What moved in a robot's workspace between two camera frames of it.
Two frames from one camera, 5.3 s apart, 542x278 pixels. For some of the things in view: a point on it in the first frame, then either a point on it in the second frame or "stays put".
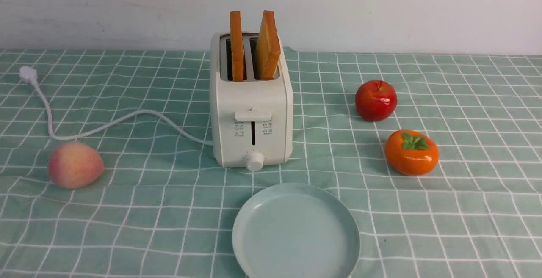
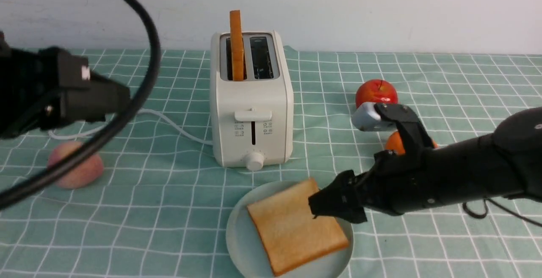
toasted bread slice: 267,49 → 291,237
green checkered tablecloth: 161,209 stays put
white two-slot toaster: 252,120 stays put
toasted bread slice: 237,46 stays put
